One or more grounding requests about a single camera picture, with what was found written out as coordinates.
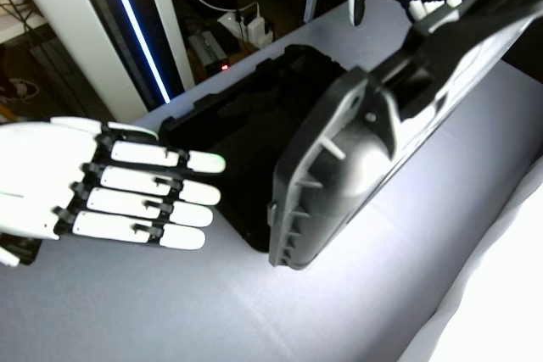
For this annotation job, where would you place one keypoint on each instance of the black hard case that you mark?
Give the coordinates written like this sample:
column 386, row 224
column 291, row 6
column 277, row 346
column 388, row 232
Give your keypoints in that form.
column 339, row 175

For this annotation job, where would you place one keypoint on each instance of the blue LED light strip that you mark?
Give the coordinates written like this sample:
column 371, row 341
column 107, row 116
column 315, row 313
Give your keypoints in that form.
column 136, row 29

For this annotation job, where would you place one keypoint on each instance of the white power strip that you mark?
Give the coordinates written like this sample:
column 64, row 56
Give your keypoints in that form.
column 250, row 25

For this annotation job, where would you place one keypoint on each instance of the grey table cloth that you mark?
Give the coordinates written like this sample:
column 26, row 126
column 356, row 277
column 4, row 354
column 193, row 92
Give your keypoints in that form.
column 169, row 315

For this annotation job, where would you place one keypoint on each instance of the black adapter with red light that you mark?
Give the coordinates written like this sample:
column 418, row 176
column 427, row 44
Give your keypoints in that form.
column 210, row 54

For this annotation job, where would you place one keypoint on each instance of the wide white frame post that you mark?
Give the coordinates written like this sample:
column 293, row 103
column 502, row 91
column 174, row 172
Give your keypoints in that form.
column 72, row 31

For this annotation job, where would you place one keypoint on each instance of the narrow white frame post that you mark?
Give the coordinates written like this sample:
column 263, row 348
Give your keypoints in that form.
column 167, row 27

